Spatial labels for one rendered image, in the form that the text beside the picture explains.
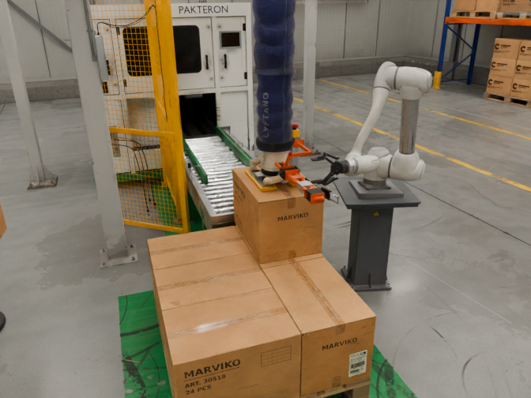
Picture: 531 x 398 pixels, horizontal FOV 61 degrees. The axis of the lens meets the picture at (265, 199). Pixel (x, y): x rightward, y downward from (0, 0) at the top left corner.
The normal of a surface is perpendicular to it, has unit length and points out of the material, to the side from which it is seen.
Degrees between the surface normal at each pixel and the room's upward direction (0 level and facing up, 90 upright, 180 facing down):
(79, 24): 90
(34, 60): 90
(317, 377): 90
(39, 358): 0
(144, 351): 0
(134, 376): 0
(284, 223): 90
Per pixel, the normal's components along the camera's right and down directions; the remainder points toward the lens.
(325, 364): 0.32, 0.37
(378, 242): 0.06, 0.40
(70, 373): -0.01, -0.92
